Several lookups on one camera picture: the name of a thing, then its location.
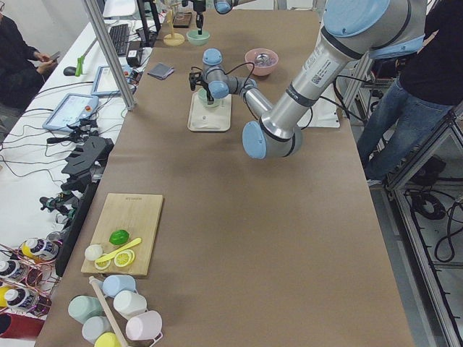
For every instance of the wooden mug tree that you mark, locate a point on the wooden mug tree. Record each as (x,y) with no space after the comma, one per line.
(172,38)

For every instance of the yellow plastic knife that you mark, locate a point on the yellow plastic knife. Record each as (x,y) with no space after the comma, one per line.
(112,254)

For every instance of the mint green plastic cup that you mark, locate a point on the mint green plastic cup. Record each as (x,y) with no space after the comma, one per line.
(82,308)

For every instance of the beige serving tray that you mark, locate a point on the beige serving tray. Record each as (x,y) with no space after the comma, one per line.
(209,118)

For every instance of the wooden rack handle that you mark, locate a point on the wooden rack handle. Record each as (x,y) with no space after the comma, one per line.
(95,284)

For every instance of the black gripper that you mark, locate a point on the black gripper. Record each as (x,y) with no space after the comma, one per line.
(208,92)
(198,7)

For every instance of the metal scoop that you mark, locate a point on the metal scoop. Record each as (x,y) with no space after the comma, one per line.
(264,60)

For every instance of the black tool holder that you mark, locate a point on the black tool holder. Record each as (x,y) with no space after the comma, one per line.
(82,159)

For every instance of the lemon slice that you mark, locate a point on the lemon slice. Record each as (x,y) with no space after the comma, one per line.
(124,258)
(102,265)

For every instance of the grey plastic cup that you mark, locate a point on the grey plastic cup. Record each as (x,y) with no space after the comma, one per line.
(94,327)

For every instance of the pink bowl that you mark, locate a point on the pink bowl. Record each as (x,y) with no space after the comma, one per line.
(260,71)

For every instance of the light blue plastic cup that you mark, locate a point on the light blue plastic cup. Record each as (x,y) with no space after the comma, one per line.
(114,284)

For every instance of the green bowl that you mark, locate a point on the green bowl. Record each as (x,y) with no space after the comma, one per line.
(203,97)
(198,38)

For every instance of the green lime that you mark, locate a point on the green lime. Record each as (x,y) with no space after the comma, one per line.
(119,237)

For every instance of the white plastic cup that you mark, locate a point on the white plastic cup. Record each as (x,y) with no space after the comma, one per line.
(129,304)

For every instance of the seated person with phone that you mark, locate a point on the seated person with phone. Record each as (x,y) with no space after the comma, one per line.
(24,69)

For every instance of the pink plastic cup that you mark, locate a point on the pink plastic cup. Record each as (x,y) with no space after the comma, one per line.
(145,326)

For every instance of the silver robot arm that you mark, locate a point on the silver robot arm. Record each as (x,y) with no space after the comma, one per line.
(221,6)
(350,29)

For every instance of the white garlic bulb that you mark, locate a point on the white garlic bulb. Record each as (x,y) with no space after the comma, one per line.
(93,252)

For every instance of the teach pendant tablet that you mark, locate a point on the teach pendant tablet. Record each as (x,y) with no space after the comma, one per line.
(71,110)
(104,83)

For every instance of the black keyboard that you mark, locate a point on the black keyboard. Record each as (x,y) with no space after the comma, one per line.
(119,35)

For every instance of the grey folded cloth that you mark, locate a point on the grey folded cloth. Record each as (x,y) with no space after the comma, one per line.
(161,71)

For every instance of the aluminium frame post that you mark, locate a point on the aluminium frame post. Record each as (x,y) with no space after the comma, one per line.
(102,36)

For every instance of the yellow plastic cup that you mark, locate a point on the yellow plastic cup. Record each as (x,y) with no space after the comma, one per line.
(107,340)

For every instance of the person in jeans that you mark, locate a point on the person in jeans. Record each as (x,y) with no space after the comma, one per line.
(429,85)

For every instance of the bamboo cutting board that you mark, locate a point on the bamboo cutting board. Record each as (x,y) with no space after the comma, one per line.
(139,215)

